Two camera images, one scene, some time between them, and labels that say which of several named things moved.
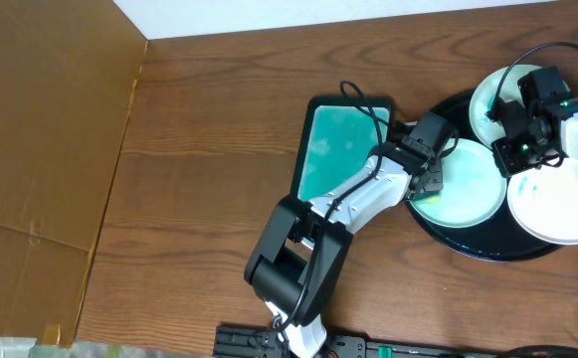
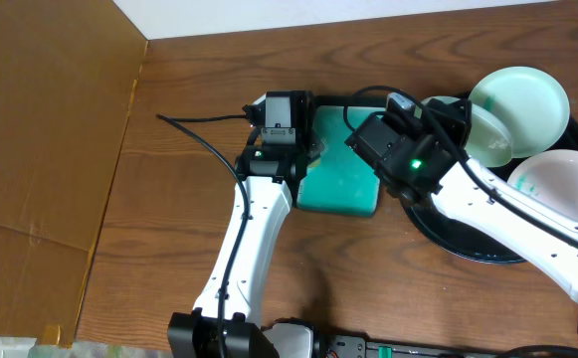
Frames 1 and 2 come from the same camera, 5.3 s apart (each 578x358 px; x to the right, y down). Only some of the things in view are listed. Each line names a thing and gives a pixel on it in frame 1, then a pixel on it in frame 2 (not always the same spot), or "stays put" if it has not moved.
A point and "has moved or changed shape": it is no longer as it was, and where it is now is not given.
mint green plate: (475, 189) has moved or changed shape
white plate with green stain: (564, 203) stays put
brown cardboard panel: (52, 85) stays put
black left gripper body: (428, 184) -> (310, 144)
